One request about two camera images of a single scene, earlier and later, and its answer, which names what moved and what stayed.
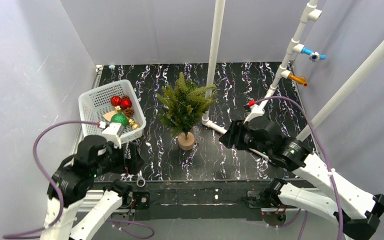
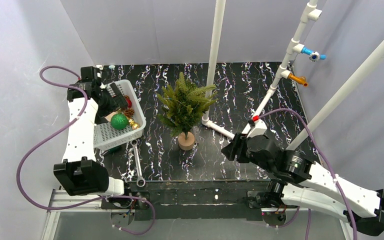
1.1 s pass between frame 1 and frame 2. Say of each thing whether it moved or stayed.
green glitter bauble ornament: stayed
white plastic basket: stayed
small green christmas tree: stayed
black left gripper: moved
